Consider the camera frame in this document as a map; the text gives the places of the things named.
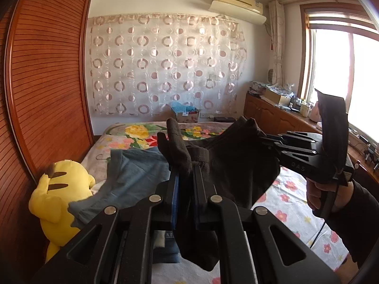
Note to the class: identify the beige window curtain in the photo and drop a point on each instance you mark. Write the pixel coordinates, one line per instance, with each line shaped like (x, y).
(277, 41)

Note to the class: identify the person's right hand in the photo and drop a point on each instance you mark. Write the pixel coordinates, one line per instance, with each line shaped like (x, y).
(315, 196)

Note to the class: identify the floral bedsheet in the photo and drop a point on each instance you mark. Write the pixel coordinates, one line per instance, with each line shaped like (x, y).
(139, 133)

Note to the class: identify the wooden cabinet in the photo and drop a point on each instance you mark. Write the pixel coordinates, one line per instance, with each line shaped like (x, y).
(275, 115)

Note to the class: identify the blue plastic bag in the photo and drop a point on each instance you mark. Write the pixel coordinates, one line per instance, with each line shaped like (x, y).
(182, 106)

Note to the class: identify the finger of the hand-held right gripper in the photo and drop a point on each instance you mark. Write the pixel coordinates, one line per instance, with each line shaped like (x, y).
(296, 139)
(299, 152)

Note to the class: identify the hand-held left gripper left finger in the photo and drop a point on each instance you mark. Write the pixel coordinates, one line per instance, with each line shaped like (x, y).
(174, 204)

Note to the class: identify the white jar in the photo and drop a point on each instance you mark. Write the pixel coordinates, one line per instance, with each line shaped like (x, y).
(305, 109)

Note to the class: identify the black pants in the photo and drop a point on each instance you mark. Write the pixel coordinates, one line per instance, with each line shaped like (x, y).
(237, 165)

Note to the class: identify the pink container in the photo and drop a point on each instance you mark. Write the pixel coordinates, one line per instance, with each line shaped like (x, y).
(314, 112)

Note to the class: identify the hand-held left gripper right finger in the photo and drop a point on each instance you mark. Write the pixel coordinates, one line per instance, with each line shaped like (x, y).
(204, 207)

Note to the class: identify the window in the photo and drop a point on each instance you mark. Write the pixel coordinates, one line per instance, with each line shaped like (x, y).
(340, 65)

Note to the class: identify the flat cardboard box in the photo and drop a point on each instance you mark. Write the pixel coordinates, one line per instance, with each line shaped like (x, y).
(277, 96)

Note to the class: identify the sheer circle pattern curtain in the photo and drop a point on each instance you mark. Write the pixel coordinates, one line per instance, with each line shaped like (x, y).
(165, 65)

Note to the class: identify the person's right forearm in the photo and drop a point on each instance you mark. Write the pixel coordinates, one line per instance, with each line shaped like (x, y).
(358, 219)

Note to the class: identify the strawberry print white blanket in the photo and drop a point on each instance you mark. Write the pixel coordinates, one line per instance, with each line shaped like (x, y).
(296, 213)

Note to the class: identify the yellow plush toy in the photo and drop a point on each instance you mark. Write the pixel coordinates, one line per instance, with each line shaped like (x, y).
(56, 201)

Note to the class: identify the air conditioner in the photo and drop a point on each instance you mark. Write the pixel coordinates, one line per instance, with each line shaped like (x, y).
(237, 4)

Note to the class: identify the open cardboard box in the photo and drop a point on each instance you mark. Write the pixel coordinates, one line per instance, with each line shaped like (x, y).
(186, 117)

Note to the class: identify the folded light blue jeans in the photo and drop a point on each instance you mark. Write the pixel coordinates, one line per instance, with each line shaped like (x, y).
(130, 177)

